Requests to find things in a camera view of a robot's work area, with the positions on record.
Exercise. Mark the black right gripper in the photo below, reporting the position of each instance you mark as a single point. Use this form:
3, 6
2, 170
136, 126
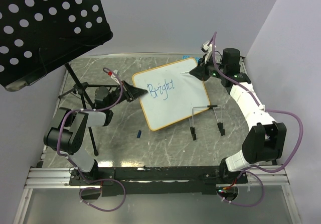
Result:
200, 71

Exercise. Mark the wire whiteboard easel stand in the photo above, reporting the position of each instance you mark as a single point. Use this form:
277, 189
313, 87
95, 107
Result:
207, 117

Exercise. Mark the black perforated music stand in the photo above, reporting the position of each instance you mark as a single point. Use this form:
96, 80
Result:
40, 36

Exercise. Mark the blue marker cap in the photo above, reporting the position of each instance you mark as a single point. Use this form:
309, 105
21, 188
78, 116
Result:
139, 133

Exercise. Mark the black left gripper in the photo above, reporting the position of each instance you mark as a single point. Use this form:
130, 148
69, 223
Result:
132, 93

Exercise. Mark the yellow framed whiteboard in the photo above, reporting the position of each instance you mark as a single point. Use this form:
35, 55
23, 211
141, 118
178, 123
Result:
171, 95

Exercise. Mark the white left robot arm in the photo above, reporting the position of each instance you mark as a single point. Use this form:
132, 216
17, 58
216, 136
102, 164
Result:
66, 131

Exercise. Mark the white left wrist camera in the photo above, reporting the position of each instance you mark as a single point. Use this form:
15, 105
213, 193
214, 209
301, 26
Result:
112, 75

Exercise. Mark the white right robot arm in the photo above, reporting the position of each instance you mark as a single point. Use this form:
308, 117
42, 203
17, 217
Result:
266, 137

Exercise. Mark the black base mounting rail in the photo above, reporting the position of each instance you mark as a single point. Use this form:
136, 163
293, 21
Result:
158, 180

